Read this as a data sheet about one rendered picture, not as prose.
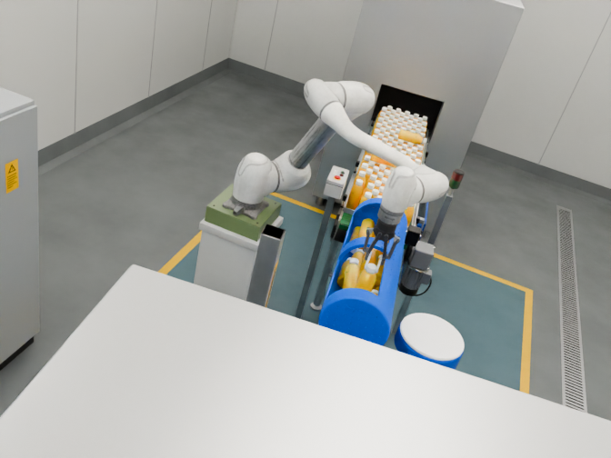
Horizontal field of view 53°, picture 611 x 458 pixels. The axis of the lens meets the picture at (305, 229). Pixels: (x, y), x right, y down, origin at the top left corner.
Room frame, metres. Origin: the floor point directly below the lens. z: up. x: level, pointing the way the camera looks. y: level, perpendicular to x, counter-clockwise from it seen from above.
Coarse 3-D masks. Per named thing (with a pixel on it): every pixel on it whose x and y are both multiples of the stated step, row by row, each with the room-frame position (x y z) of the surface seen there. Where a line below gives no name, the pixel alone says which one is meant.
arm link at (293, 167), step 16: (352, 96) 2.42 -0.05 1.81; (368, 96) 2.49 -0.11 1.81; (352, 112) 2.44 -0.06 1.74; (320, 128) 2.53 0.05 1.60; (304, 144) 2.58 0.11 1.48; (320, 144) 2.56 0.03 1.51; (288, 160) 2.64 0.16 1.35; (304, 160) 2.60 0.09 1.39; (288, 176) 2.61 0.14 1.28; (304, 176) 2.65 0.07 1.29
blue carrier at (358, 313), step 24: (360, 216) 2.75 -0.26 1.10; (360, 240) 2.33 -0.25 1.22; (336, 264) 2.25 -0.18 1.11; (336, 288) 2.21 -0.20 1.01; (384, 288) 2.02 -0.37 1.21; (336, 312) 1.89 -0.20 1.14; (360, 312) 1.88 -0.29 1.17; (384, 312) 1.89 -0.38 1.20; (360, 336) 1.88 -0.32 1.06; (384, 336) 1.87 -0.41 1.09
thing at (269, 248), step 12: (264, 228) 1.47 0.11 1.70; (276, 228) 1.48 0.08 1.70; (264, 240) 1.43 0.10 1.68; (276, 240) 1.43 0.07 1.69; (264, 252) 1.43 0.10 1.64; (276, 252) 1.43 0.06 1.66; (264, 264) 1.43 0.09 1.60; (276, 264) 1.47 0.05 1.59; (252, 276) 1.44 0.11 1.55; (264, 276) 1.43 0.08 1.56; (252, 288) 1.43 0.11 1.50; (264, 288) 1.43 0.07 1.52; (252, 300) 1.43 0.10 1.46; (264, 300) 1.43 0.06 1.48
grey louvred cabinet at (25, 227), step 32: (0, 96) 2.33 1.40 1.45; (0, 128) 2.16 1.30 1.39; (32, 128) 2.34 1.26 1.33; (0, 160) 2.15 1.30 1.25; (32, 160) 2.33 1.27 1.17; (0, 192) 2.14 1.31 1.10; (32, 192) 2.33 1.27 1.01; (0, 224) 2.13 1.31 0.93; (32, 224) 2.33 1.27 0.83; (0, 256) 2.12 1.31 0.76; (32, 256) 2.32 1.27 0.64; (0, 288) 2.11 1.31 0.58; (32, 288) 2.32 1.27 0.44; (0, 320) 2.10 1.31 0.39; (32, 320) 2.31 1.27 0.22; (0, 352) 2.09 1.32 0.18
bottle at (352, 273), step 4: (348, 264) 2.22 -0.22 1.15; (352, 264) 2.21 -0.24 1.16; (356, 264) 2.22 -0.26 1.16; (348, 268) 2.19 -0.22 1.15; (352, 268) 2.19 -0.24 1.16; (356, 268) 2.19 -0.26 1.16; (348, 272) 2.17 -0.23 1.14; (352, 272) 2.17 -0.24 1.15; (356, 272) 2.18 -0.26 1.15; (348, 276) 2.15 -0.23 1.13; (352, 276) 2.15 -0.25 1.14; (356, 276) 2.16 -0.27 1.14; (344, 280) 2.15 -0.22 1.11; (348, 280) 2.14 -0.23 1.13; (352, 280) 2.14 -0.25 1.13; (356, 280) 2.15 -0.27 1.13; (344, 284) 2.13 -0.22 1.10; (348, 284) 2.12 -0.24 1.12; (352, 284) 2.12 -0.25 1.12; (344, 288) 2.11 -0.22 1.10
